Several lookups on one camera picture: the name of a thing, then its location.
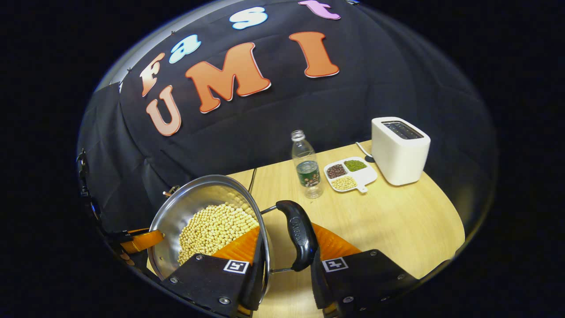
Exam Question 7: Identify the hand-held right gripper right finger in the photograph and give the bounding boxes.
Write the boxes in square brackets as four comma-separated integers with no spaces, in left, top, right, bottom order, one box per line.
[310,222,420,318]

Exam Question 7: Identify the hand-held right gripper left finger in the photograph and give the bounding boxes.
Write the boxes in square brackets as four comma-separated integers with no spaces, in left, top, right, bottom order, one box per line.
[161,225,267,318]

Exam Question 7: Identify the pile of yellow soybeans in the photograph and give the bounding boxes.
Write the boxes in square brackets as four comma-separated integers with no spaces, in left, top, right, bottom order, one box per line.
[177,202,260,265]

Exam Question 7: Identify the stainless steel pot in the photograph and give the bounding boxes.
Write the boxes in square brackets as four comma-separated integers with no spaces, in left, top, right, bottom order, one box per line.
[147,174,319,305]

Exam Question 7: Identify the white divided bean plate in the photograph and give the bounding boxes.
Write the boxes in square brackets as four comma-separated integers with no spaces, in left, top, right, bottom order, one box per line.
[324,156,378,194]

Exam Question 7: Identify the white toaster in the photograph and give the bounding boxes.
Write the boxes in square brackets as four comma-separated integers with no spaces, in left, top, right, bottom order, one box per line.
[371,117,431,186]

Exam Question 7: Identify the clear plastic water bottle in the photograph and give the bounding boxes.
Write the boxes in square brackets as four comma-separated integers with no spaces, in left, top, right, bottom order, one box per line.
[291,129,324,199]

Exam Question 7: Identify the white toaster cord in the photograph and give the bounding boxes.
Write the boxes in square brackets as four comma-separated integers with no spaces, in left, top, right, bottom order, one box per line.
[355,141,376,163]

